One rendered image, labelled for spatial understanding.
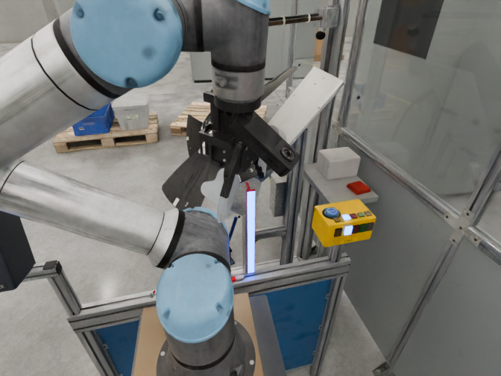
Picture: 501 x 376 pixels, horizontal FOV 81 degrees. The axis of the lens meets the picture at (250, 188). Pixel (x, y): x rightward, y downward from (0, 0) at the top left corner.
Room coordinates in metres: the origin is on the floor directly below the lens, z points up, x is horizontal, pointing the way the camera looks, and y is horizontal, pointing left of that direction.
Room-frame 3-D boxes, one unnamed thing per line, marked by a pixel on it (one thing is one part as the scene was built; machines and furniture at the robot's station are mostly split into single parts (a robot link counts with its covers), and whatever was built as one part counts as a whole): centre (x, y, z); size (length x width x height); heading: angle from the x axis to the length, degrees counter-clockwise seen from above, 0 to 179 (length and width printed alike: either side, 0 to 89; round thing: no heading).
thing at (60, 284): (0.51, 0.51, 0.96); 0.03 x 0.03 x 0.20; 14
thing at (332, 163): (1.31, -0.43, 0.92); 0.17 x 0.16 x 0.11; 104
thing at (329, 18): (1.46, -0.33, 1.54); 0.10 x 0.07 x 0.09; 139
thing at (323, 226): (0.71, -0.29, 1.02); 0.16 x 0.10 x 0.11; 104
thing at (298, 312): (0.62, 0.09, 0.45); 0.82 x 0.02 x 0.66; 104
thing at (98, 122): (3.68, 2.04, 0.25); 0.60 x 0.41 x 0.22; 15
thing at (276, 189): (1.29, -0.19, 0.73); 0.15 x 0.09 x 0.22; 104
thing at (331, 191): (1.23, -0.42, 0.85); 0.36 x 0.24 x 0.03; 14
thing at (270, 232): (1.17, -0.10, 0.56); 0.19 x 0.04 x 0.04; 104
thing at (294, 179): (1.20, -0.21, 0.58); 0.09 x 0.05 x 1.15; 14
